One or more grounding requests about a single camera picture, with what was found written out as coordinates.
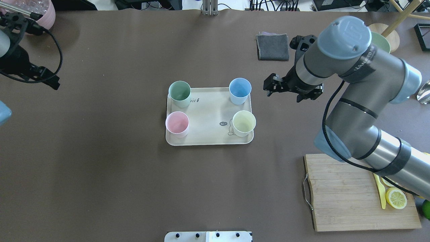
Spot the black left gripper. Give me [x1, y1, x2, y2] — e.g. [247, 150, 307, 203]
[0, 12, 60, 90]

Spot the metal ice scoop tube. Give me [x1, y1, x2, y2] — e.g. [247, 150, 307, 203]
[0, 1, 43, 21]

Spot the lemon slice right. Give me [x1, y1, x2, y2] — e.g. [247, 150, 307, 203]
[385, 187, 407, 209]

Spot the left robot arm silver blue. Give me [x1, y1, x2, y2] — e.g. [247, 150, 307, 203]
[0, 12, 63, 90]

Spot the yellow plastic knife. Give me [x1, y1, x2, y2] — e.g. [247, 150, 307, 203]
[373, 173, 387, 209]

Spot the aluminium frame post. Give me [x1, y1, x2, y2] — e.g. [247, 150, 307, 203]
[202, 0, 219, 16]

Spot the lemon slice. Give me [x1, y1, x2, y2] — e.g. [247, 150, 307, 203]
[380, 177, 397, 187]
[385, 187, 407, 209]

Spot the green lime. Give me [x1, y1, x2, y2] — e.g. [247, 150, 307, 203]
[421, 200, 430, 220]

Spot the dark grey folded cloth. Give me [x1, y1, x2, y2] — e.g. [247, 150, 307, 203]
[256, 32, 289, 61]

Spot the blue plastic cup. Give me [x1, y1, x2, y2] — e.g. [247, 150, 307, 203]
[229, 78, 252, 105]

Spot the cream plastic tray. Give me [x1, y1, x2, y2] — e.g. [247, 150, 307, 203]
[165, 87, 254, 146]

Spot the green bowl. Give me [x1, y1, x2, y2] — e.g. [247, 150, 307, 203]
[371, 32, 391, 53]

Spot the pink bowl with ice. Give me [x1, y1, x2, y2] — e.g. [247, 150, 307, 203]
[4, 0, 56, 30]

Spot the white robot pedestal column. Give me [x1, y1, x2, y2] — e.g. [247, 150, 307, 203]
[164, 230, 253, 242]

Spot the lemon slice left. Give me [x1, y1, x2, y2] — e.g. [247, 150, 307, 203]
[380, 177, 397, 187]

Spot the wooden mug tree stand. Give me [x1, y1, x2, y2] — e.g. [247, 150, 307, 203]
[369, 0, 429, 53]

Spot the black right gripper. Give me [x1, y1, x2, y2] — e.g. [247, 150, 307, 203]
[263, 34, 324, 103]

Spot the pink plastic cup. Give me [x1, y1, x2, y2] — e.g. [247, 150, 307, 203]
[165, 111, 189, 138]

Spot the green plastic cup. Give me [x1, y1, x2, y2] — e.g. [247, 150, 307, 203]
[168, 81, 191, 108]

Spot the cream plastic cup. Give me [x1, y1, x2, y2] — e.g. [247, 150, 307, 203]
[232, 110, 256, 137]

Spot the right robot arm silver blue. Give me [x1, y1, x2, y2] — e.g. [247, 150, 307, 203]
[263, 16, 430, 199]

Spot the wooden cutting board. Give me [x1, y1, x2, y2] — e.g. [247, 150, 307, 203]
[304, 154, 421, 232]

